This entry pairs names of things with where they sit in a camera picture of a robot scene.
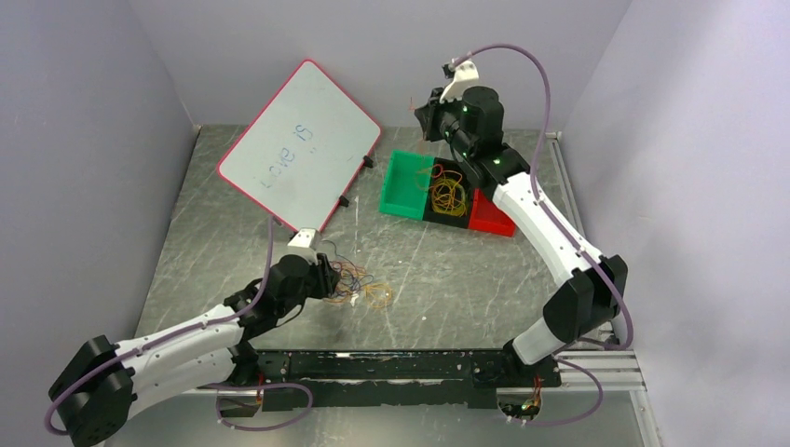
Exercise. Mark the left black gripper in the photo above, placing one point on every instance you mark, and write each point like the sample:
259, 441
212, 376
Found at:
325, 277

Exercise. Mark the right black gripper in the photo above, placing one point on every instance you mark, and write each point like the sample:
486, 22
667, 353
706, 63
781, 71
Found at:
428, 114

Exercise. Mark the black plastic bin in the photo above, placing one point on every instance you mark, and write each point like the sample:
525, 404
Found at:
449, 194

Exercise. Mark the green plastic bin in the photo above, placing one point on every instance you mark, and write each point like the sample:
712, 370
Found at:
402, 192

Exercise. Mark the red plastic bin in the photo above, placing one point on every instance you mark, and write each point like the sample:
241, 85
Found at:
486, 217

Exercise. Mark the pink framed whiteboard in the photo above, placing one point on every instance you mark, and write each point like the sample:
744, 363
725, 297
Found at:
299, 156

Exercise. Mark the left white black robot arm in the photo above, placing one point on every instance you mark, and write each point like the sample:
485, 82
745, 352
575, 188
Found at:
106, 383

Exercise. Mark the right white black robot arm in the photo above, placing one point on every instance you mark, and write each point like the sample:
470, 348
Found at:
590, 284

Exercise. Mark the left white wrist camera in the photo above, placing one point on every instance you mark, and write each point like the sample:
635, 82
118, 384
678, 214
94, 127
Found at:
305, 238

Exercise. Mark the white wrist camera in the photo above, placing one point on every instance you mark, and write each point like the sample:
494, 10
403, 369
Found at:
305, 238
461, 76

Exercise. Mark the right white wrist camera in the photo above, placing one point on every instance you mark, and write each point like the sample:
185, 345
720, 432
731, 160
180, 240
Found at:
461, 76

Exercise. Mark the black aluminium base frame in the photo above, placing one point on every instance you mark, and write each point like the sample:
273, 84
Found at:
281, 380

